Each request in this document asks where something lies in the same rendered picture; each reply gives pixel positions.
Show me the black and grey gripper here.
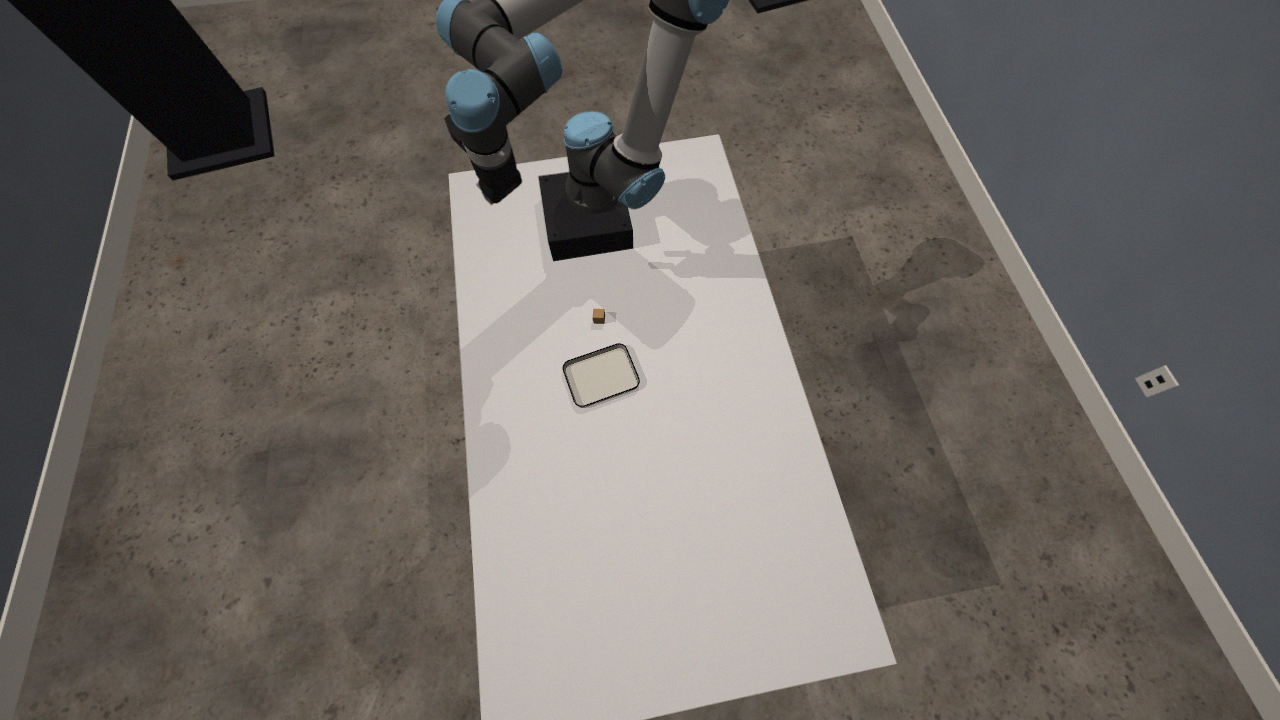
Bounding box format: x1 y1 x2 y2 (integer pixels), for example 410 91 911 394
444 114 522 205

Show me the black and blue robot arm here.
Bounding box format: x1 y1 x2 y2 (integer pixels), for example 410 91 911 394
436 0 730 214

